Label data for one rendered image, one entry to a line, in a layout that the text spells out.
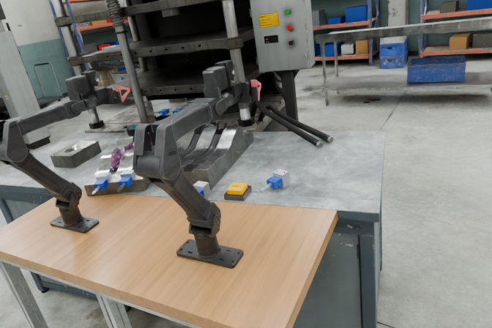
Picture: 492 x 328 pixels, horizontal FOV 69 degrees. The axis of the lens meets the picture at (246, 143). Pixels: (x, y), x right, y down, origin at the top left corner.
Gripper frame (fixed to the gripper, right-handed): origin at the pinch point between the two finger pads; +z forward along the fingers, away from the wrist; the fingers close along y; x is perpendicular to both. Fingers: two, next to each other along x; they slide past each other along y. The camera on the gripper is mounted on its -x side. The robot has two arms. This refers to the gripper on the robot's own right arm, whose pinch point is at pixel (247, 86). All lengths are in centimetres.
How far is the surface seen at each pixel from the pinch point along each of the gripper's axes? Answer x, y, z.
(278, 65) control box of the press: 9, 23, 82
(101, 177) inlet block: 32, 65, -17
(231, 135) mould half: 27.7, 23.9, 23.4
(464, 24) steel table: 25, -78, 340
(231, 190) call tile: 36.7, 7.9, -8.5
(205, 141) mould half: 29.6, 35.6, 18.8
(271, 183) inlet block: 36.6, -4.8, -0.3
